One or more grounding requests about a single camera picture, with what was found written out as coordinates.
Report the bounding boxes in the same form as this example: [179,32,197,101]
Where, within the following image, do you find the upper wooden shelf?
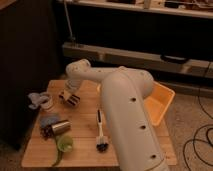
[56,0,213,19]

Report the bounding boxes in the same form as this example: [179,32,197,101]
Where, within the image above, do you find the striped eraser block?
[59,91,80,106]

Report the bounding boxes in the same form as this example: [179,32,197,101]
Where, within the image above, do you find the green plastic cup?
[57,135,73,153]

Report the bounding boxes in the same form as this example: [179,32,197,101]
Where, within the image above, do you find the grey cloth in cup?
[28,93,49,110]

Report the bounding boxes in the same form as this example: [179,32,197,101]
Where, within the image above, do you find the grey metal rail beam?
[62,42,213,79]

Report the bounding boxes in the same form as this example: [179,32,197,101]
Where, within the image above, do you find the black floor cables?
[182,59,213,168]

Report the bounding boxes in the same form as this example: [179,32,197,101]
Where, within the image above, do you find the yellow plastic bin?
[98,81,175,126]

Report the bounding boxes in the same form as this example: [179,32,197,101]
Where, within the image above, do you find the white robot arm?
[65,59,170,171]

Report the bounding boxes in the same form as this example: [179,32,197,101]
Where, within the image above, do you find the metal cup with dark contents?
[40,120,71,138]

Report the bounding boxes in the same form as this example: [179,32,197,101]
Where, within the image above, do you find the black white dish brush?
[96,110,108,153]

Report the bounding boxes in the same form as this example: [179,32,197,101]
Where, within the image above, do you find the vertical metal pole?
[63,0,75,44]

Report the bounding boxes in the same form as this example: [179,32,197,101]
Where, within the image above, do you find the black handle on rail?
[160,55,189,64]

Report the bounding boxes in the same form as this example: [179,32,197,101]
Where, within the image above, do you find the white cup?
[41,95,54,111]

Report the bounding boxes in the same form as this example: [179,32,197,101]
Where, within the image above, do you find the green pea pod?
[52,136,63,167]

